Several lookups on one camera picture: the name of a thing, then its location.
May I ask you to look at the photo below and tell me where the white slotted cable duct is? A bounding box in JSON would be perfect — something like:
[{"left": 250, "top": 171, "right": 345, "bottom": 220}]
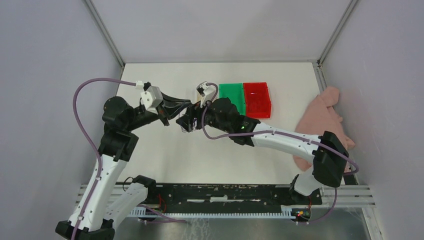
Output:
[{"left": 127, "top": 207, "right": 296, "bottom": 220}]

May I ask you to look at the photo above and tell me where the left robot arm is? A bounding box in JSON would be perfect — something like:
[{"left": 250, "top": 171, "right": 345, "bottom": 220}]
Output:
[{"left": 55, "top": 92, "right": 191, "bottom": 240}]

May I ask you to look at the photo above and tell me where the coloured cable bundle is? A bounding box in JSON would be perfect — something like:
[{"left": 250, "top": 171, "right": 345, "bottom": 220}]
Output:
[{"left": 178, "top": 112, "right": 200, "bottom": 133}]

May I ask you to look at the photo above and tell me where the pink cloth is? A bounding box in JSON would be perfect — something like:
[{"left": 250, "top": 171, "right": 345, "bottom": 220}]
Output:
[{"left": 293, "top": 86, "right": 356, "bottom": 173}]

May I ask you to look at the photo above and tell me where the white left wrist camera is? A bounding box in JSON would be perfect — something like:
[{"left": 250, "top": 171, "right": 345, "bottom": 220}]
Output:
[{"left": 140, "top": 86, "right": 163, "bottom": 115}]

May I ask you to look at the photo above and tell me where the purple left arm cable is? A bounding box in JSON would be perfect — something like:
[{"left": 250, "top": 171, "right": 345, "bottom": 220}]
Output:
[{"left": 70, "top": 77, "right": 188, "bottom": 240}]

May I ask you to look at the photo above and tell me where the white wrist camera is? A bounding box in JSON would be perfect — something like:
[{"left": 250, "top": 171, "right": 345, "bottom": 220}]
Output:
[
  {"left": 196, "top": 81, "right": 218, "bottom": 108},
  {"left": 140, "top": 86, "right": 163, "bottom": 115}
]

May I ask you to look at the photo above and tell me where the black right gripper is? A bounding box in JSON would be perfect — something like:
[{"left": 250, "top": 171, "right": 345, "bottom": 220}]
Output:
[{"left": 176, "top": 94, "right": 231, "bottom": 133}]

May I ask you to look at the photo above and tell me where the red plastic bin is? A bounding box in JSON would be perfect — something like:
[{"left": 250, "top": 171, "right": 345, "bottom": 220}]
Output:
[{"left": 243, "top": 82, "right": 272, "bottom": 119}]

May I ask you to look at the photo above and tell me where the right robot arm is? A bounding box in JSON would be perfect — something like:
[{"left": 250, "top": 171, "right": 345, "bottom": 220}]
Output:
[{"left": 176, "top": 98, "right": 349, "bottom": 204}]

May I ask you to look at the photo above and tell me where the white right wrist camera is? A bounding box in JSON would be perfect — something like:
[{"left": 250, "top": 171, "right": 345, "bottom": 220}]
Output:
[{"left": 196, "top": 81, "right": 218, "bottom": 108}]

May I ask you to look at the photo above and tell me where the green plastic bin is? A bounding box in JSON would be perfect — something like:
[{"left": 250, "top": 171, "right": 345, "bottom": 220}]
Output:
[{"left": 218, "top": 83, "right": 246, "bottom": 115}]

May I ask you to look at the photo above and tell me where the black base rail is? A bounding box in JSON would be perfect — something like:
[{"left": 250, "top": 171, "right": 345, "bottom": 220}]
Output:
[{"left": 142, "top": 183, "right": 323, "bottom": 214}]

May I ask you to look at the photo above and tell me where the clear plastic bin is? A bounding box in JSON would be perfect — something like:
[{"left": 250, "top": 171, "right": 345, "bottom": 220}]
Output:
[{"left": 195, "top": 85, "right": 204, "bottom": 102}]

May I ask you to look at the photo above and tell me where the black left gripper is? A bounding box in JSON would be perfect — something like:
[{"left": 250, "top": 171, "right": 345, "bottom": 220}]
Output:
[{"left": 125, "top": 90, "right": 192, "bottom": 131}]

